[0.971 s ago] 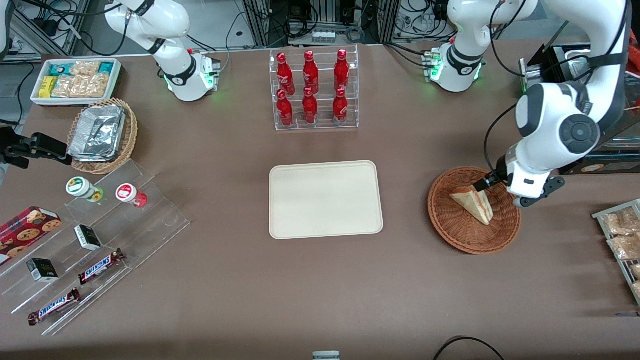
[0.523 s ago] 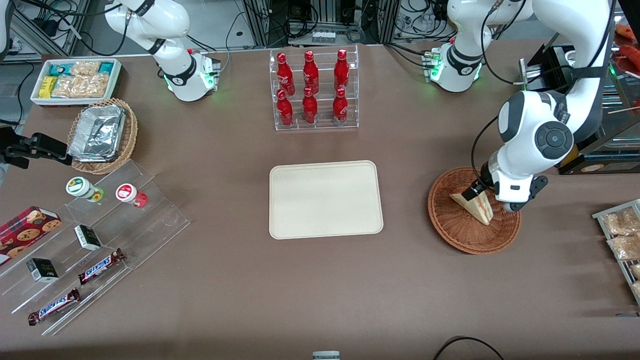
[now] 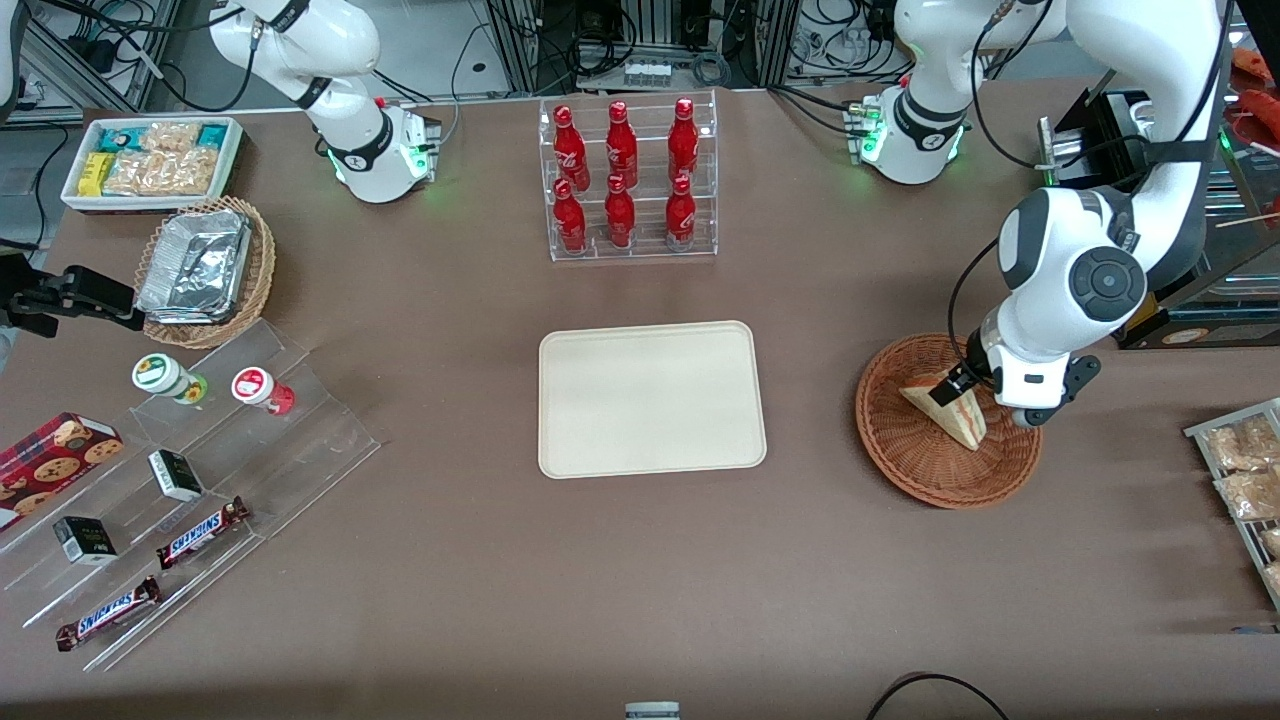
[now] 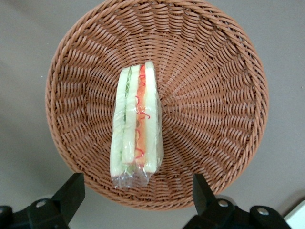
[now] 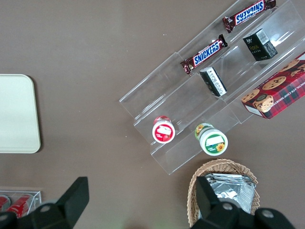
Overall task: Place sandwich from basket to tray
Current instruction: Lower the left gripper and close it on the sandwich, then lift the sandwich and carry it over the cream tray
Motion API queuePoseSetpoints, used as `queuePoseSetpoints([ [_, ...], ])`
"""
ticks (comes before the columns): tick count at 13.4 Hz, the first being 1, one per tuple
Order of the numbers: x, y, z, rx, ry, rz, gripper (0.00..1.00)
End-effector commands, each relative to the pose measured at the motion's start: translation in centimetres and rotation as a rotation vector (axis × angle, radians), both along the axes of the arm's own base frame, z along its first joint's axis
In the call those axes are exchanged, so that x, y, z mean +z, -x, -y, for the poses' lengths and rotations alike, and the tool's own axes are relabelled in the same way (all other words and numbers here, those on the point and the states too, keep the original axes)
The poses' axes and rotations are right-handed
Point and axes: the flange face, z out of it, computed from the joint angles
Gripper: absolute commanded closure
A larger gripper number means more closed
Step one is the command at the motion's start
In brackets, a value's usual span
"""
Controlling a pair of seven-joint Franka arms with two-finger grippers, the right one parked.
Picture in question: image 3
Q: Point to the snickers bar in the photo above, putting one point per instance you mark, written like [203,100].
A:
[200,533]
[105,614]

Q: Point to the clear acrylic bottle rack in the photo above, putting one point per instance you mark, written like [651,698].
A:
[645,250]

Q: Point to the white power strip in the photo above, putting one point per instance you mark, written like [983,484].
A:
[647,74]

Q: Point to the round brown wicker basket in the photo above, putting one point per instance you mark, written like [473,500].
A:
[920,460]

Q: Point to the stack of foil trays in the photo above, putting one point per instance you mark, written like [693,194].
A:
[195,265]

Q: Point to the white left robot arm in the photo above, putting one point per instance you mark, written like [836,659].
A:
[1060,250]

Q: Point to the small black box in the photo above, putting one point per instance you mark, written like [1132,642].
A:
[85,540]
[175,475]

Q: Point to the clear pastry bag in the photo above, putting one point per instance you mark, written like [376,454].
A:
[1240,445]
[1274,580]
[1250,495]
[1272,542]

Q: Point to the red lid cup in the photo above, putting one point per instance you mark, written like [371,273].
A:
[255,386]

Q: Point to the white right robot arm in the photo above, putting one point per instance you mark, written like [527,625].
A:
[330,60]

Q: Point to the yellow snack packet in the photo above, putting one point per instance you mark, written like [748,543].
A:
[96,175]

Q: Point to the small clear cracker bag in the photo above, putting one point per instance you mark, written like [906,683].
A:
[170,136]

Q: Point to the small grey device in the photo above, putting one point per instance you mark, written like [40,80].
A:
[652,711]

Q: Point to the red sausage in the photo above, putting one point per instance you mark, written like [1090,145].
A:
[1262,110]
[1255,62]

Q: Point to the cream rectangular tray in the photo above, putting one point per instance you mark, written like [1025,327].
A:
[650,400]

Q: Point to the large clear cracker bag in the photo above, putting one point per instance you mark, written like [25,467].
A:
[165,172]

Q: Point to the red cookie box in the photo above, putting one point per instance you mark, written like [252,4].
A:
[50,465]

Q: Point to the green lid cup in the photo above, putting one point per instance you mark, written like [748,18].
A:
[160,375]

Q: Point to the light wicker basket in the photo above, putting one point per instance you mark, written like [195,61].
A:
[262,270]

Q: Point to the teal snack packet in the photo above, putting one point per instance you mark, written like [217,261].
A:
[212,135]
[120,138]

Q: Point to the red soda bottle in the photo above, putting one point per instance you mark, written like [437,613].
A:
[570,225]
[680,220]
[620,220]
[622,150]
[570,150]
[683,145]

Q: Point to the white snack bin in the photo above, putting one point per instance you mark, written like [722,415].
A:
[235,150]

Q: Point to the black food warmer appliance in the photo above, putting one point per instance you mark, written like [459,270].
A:
[1200,335]

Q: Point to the clear acrylic stepped display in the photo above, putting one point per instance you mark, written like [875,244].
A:
[300,440]

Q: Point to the triangular sandwich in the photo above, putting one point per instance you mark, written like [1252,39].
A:
[965,428]

